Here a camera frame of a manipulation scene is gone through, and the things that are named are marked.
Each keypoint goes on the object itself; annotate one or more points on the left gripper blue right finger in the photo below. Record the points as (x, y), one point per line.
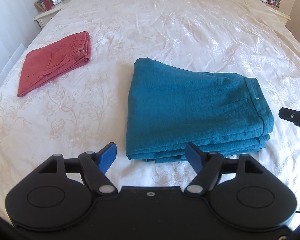
(207, 167)

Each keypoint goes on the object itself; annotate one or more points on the teal blue pants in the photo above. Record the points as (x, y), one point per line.
(169, 107)

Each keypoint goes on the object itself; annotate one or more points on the cream nightstand left side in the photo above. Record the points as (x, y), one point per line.
(43, 18)

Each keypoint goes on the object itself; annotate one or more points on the cream nightstand right side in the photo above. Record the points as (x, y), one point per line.
(283, 18)

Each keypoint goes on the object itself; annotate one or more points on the framed photo right nightstand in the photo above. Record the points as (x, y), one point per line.
(275, 3)

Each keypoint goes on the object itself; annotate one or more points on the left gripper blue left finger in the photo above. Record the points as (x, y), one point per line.
(94, 167)

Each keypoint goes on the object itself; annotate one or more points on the cream nightstand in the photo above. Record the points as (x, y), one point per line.
(283, 18)
(43, 18)

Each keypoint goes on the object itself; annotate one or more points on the folded red pants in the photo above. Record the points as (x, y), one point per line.
(49, 62)

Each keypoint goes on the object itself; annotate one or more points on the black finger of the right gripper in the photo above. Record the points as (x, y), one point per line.
(290, 115)

